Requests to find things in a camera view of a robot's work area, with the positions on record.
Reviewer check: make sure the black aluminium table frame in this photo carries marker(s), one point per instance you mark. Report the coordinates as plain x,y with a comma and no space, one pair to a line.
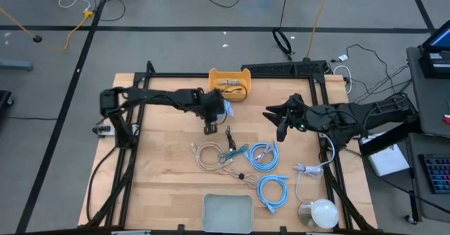
175,75

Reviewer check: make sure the grey metal bar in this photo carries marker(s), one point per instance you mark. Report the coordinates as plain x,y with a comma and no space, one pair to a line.
15,65

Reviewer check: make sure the white adapter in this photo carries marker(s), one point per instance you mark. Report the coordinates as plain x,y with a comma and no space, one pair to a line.
343,57

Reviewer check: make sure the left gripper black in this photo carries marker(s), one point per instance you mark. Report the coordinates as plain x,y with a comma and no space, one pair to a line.
211,106

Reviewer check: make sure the white paper scrap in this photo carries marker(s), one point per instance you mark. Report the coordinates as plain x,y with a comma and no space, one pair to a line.
225,45

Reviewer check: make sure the white box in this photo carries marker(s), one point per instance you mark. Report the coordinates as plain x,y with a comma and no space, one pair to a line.
386,161

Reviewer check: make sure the black metal bar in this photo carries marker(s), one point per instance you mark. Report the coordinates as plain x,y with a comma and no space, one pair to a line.
390,140

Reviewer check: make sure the red object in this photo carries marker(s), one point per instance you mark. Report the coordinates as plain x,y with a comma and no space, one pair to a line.
447,119

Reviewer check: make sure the laptop screen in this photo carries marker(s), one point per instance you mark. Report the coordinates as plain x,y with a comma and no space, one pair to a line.
441,39

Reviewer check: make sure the grey plastic bin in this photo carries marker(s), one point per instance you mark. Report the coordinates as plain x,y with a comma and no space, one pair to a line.
228,214

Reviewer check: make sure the yellow plastic bin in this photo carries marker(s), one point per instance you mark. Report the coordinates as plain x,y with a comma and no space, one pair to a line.
215,76

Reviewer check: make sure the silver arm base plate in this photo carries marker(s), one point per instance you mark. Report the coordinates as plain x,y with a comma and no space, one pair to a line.
102,131

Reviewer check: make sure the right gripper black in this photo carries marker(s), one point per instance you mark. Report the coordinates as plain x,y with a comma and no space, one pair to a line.
302,117

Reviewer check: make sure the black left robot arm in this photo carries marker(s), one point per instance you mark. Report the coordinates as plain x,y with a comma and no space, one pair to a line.
158,98

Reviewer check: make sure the black equipment base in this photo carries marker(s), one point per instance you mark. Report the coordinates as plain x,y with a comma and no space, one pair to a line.
4,101

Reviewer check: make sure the grey desk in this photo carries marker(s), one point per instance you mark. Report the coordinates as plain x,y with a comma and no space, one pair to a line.
432,101

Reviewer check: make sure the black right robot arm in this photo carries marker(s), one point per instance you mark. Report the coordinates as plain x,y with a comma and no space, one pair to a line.
369,115

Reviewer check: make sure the black device with label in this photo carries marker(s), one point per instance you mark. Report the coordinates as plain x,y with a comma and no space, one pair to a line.
436,69

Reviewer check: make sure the white dome lamp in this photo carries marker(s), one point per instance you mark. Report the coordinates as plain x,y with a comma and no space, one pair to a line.
325,214

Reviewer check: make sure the backlit black keyboard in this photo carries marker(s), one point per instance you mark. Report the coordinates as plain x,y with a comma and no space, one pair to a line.
437,173

